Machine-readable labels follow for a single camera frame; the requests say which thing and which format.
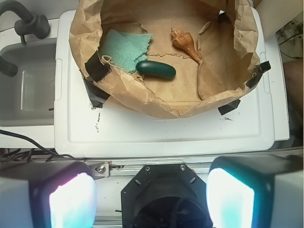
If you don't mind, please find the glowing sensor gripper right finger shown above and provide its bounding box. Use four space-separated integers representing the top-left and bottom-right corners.
206 155 304 228

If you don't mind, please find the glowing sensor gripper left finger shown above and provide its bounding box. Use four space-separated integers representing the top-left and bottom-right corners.
0 161 97 228

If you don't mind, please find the orange spiral conch shell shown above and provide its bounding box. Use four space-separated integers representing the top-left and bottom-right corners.
171 27 201 64

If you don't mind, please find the white plastic bin lid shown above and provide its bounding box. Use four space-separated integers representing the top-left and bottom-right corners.
54 10 275 159

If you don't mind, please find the grey toy sink basin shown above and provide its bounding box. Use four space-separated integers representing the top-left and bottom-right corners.
0 38 57 127

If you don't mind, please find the dark green oblong cucumber toy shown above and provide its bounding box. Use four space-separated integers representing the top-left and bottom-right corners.
135 60 176 79

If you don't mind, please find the teal patterned cloth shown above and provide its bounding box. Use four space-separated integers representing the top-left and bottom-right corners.
99 29 153 74

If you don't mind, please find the crumpled brown paper bag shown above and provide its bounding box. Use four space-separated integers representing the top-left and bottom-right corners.
69 0 263 119

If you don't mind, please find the grey toy faucet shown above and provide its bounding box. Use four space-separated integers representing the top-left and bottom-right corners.
0 0 51 77

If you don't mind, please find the aluminium frame rail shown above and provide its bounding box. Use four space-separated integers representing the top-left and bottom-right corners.
85 157 212 179

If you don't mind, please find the black cable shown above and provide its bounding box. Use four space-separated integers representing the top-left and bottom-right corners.
0 129 86 162

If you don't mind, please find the black octagonal mount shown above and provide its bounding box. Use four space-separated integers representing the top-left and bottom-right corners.
121 170 213 228

